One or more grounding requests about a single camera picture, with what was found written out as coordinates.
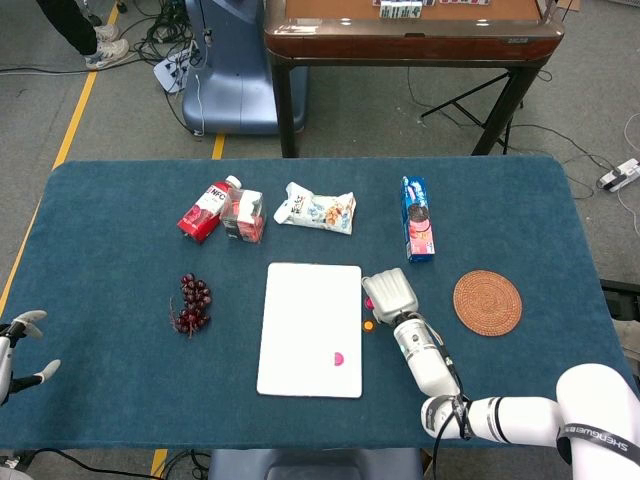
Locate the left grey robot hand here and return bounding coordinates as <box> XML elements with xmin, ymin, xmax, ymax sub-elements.
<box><xmin>0</xmin><ymin>309</ymin><xmax>62</xmax><ymax>405</ymax></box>

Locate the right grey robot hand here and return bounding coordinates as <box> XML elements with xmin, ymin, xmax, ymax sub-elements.
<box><xmin>360</xmin><ymin>268</ymin><xmax>419</xmax><ymax>325</ymax></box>

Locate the white rectangular board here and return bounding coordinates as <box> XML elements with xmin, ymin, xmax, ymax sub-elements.
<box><xmin>256</xmin><ymin>262</ymin><xmax>364</xmax><ymax>400</ymax></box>

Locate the blue Oreo cookie box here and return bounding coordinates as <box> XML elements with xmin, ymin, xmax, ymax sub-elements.
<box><xmin>399</xmin><ymin>175</ymin><xmax>436</xmax><ymax>265</ymax></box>

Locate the round rattan coaster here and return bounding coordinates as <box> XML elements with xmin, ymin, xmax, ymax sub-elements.
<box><xmin>452</xmin><ymin>269</ymin><xmax>524</xmax><ymax>338</ymax></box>

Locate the white crumpled snack bag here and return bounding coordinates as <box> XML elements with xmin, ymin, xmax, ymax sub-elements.
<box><xmin>273</xmin><ymin>181</ymin><xmax>358</xmax><ymax>236</ymax></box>

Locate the blue felt table cover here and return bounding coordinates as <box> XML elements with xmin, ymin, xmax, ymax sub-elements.
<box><xmin>0</xmin><ymin>155</ymin><xmax>640</xmax><ymax>451</ymax></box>

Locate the clear box of red snacks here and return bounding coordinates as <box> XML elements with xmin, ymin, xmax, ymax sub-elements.
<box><xmin>219</xmin><ymin>188</ymin><xmax>268</xmax><ymax>245</ymax></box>

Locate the grey-blue robot torso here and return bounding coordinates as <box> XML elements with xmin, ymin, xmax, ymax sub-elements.
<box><xmin>207</xmin><ymin>447</ymin><xmax>425</xmax><ymax>480</ymax></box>

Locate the dark red grape bunch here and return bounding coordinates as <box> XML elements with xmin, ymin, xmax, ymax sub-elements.
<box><xmin>169</xmin><ymin>272</ymin><xmax>214</xmax><ymax>340</ymax></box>

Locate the red NFC juice carton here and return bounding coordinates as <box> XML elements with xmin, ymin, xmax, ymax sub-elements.
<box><xmin>176</xmin><ymin>175</ymin><xmax>244</xmax><ymax>245</ymax></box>

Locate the white power strip black plug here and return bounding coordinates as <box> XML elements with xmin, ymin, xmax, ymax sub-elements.
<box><xmin>596</xmin><ymin>158</ymin><xmax>640</xmax><ymax>193</ymax></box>

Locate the brown mahjong table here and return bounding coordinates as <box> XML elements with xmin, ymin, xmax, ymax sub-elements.
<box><xmin>263</xmin><ymin>0</ymin><xmax>566</xmax><ymax>159</ymax></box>

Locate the blue machine base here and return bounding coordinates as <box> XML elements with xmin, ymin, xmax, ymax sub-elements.
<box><xmin>181</xmin><ymin>0</ymin><xmax>309</xmax><ymax>136</ymax></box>

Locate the white power strip with plugs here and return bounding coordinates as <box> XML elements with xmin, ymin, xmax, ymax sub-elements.
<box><xmin>152</xmin><ymin>47</ymin><xmax>199</xmax><ymax>95</ymax></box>

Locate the person in black clothes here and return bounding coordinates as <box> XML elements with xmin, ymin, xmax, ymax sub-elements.
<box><xmin>34</xmin><ymin>0</ymin><xmax>131</xmax><ymax>71</ymax></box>

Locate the black metal frame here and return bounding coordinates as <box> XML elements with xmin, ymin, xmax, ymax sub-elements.
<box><xmin>599</xmin><ymin>278</ymin><xmax>640</xmax><ymax>321</ymax></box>

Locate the black cable tangle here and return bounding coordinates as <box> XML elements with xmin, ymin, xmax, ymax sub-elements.
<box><xmin>124</xmin><ymin>0</ymin><xmax>201</xmax><ymax>66</ymax></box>

